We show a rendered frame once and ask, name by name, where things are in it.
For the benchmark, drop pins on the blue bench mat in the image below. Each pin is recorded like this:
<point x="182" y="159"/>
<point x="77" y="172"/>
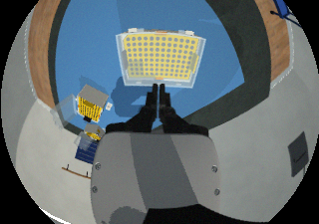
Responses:
<point x="87" y="53"/>

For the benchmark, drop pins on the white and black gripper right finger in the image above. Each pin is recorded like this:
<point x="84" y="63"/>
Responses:
<point x="173" y="122"/>

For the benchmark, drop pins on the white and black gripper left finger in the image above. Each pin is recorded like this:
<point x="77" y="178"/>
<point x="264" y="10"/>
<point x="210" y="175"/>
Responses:
<point x="143" y="121"/>

